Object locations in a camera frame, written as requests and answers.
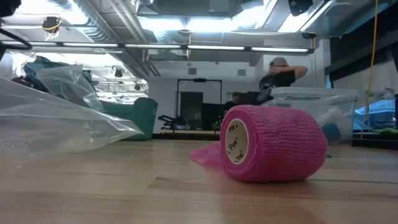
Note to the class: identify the purple bag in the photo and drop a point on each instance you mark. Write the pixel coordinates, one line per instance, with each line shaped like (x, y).
(21, 81)

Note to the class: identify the blue cloth heap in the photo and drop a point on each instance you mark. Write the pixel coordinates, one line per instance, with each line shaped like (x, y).
(31, 70)

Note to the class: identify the black background robot arm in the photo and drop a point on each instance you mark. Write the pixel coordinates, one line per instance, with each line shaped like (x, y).
(171, 119)

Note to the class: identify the black ceiling spotlight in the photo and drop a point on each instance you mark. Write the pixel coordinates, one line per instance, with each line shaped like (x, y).
(118, 73)
(137, 86)

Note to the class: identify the clear plastic zip bag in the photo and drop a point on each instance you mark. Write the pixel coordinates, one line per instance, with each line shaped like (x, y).
(46, 124)

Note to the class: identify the grey wall vent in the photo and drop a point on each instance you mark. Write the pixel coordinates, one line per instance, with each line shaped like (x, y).
(192, 71)
(242, 72)

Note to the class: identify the silver ventilation duct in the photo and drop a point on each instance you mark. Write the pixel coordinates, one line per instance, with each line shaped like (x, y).
(93, 31)

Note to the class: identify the pink elastic bandage roll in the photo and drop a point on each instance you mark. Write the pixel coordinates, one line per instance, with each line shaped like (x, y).
(280, 143)

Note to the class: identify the clear plastic storage container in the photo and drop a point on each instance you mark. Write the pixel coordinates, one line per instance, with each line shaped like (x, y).
(335, 99)

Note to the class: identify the long light bar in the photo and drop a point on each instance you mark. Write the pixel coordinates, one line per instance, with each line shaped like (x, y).
(155, 46)

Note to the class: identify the white mesh curtain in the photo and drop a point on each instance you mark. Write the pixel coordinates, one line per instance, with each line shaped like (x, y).
(382, 77)

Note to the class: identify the person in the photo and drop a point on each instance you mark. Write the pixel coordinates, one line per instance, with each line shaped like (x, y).
(236, 99)
(280, 79)

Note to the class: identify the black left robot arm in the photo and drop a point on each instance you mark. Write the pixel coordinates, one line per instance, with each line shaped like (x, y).
(7, 6)

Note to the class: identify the teal plastic bin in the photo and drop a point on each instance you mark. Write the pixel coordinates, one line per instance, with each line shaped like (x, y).
(140, 118)

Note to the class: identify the bright green cloth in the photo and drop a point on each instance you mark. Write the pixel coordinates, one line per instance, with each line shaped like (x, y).
(387, 131)

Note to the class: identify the crumpled clear plastic bag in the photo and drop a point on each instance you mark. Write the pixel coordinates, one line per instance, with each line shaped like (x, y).
(68, 84)

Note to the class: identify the black metal frame rig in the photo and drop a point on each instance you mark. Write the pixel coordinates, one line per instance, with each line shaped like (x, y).
(199, 80)

